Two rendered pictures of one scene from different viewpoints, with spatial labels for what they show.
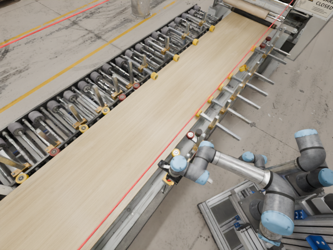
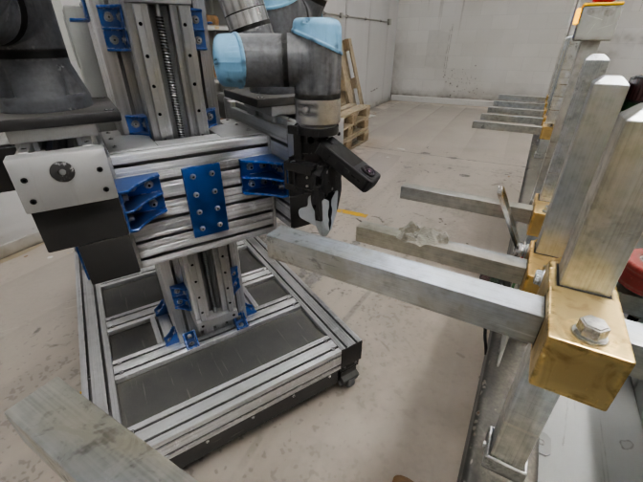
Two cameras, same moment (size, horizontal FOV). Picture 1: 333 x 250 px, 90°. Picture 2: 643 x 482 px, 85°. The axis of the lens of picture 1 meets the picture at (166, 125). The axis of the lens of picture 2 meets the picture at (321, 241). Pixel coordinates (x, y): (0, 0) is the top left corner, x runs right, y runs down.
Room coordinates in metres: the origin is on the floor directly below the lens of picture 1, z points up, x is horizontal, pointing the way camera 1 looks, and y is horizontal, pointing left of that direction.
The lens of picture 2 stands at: (1.16, -0.70, 1.15)
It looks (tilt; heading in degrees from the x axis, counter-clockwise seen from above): 29 degrees down; 178
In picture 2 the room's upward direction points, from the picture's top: straight up
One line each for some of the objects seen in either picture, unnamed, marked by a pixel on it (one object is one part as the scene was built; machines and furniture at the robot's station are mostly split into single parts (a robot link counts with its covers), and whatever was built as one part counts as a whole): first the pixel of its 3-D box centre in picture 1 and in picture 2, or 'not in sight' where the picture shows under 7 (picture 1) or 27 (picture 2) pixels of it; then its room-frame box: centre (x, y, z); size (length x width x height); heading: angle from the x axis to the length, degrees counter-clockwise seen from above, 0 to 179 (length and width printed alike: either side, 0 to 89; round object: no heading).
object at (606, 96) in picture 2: (197, 145); (549, 248); (0.70, -0.33, 0.87); 0.03 x 0.03 x 0.48; 59
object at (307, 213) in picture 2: not in sight; (312, 216); (0.55, -0.69, 0.86); 0.06 x 0.03 x 0.09; 59
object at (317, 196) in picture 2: not in sight; (320, 197); (0.56, -0.68, 0.91); 0.05 x 0.02 x 0.09; 149
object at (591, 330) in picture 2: not in sight; (592, 328); (0.98, -0.50, 0.98); 0.02 x 0.02 x 0.01
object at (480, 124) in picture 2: not in sight; (525, 129); (-0.37, 0.23, 0.82); 0.43 x 0.03 x 0.04; 59
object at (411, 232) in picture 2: not in sight; (422, 231); (0.64, -0.51, 0.87); 0.09 x 0.07 x 0.02; 59
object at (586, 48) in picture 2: (166, 186); (557, 142); (0.27, -0.07, 0.93); 0.05 x 0.04 x 0.45; 149
